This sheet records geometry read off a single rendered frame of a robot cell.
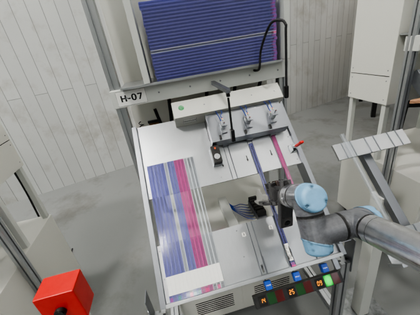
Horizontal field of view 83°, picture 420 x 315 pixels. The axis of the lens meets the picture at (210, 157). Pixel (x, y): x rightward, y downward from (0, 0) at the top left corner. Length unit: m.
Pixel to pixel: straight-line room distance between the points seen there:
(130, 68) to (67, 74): 2.38
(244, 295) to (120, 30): 1.49
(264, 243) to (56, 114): 3.12
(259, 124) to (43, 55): 2.94
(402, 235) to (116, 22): 1.18
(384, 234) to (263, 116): 0.63
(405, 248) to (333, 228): 0.16
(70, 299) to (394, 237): 1.03
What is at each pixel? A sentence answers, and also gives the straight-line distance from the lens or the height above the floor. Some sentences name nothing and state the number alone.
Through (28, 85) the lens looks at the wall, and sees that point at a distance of 3.60.
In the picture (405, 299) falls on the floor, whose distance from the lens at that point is 1.97.
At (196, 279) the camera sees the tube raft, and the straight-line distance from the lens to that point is 0.94.
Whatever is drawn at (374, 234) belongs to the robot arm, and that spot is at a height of 1.04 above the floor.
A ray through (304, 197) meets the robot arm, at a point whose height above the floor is 1.11.
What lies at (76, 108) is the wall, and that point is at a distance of 3.58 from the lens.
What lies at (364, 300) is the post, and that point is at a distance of 1.70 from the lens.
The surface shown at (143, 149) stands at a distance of 1.06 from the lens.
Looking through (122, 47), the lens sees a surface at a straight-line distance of 1.20.
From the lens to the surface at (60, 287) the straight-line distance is 1.14.
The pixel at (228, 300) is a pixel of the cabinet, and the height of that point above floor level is 0.17.
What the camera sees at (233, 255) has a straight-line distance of 0.96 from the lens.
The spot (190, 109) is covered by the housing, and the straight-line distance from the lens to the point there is 1.03.
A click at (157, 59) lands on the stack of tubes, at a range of 1.00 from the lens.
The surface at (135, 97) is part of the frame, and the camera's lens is 1.05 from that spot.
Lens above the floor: 1.50
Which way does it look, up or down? 26 degrees down
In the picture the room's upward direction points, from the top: 9 degrees counter-clockwise
